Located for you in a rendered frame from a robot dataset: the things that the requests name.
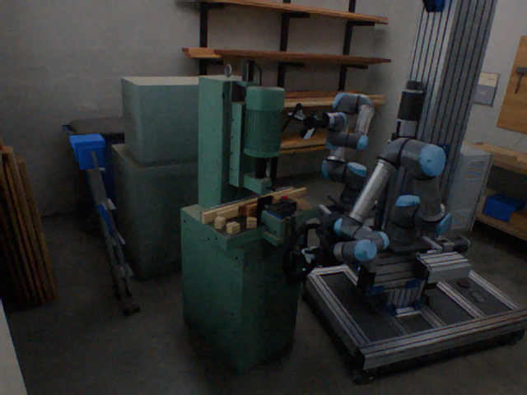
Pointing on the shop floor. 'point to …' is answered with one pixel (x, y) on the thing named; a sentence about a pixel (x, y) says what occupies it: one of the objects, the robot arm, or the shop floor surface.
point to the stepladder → (87, 147)
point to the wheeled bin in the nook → (113, 132)
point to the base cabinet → (237, 303)
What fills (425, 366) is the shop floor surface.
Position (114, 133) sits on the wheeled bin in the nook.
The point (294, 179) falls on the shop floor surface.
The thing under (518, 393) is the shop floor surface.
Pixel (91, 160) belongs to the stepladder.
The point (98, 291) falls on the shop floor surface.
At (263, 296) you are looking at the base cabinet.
